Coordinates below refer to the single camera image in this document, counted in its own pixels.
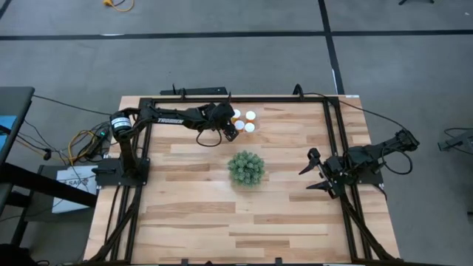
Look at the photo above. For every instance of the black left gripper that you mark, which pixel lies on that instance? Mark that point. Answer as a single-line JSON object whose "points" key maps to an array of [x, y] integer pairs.
{"points": [[220, 116]]}

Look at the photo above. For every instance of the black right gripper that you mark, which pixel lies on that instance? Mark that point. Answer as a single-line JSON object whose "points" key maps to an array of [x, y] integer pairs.
{"points": [[334, 171]]}

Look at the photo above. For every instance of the orange pill bottle white cap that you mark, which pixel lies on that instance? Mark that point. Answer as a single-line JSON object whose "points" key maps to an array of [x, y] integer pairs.
{"points": [[239, 125], [250, 115], [250, 127], [237, 113]]}

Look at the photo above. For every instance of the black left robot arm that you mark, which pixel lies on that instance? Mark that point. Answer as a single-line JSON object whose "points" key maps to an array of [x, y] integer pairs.
{"points": [[170, 118]]}

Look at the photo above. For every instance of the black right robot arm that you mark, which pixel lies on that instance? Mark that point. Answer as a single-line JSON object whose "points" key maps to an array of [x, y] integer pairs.
{"points": [[369, 157]]}

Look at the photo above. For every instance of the clear plastic basket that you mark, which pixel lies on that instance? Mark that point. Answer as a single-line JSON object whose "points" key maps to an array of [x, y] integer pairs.
{"points": [[259, 111]]}

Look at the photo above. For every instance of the black bar-shaped device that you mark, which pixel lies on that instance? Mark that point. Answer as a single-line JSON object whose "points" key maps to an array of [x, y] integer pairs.
{"points": [[199, 91]]}

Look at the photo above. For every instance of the artificial succulent in patterned pot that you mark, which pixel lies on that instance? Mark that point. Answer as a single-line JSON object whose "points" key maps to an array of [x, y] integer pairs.
{"points": [[245, 168]]}

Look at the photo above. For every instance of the black controller box green light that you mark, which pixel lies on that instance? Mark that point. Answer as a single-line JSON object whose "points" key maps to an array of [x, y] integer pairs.
{"points": [[101, 138]]}

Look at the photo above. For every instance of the dark grey equipment stand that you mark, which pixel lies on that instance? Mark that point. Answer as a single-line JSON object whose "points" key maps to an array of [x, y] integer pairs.
{"points": [[458, 142]]}

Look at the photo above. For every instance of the white printed cardboard box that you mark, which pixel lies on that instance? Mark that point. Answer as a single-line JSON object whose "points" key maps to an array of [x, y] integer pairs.
{"points": [[74, 199]]}

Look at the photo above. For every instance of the black tripod foot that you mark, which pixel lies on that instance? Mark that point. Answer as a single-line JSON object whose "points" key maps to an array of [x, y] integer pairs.
{"points": [[406, 1]]}

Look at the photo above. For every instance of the black desk support beam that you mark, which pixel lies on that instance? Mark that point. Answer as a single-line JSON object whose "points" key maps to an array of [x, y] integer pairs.
{"points": [[37, 184]]}

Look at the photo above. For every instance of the dark grey desk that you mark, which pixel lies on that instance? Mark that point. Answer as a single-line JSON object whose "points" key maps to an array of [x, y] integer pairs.
{"points": [[15, 99]]}

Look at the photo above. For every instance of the blue panel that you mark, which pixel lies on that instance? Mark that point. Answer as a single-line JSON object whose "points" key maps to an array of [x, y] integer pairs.
{"points": [[5, 125]]}

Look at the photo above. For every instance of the black aluminium table frame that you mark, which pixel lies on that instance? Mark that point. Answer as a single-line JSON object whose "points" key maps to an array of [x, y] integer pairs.
{"points": [[277, 100]]}

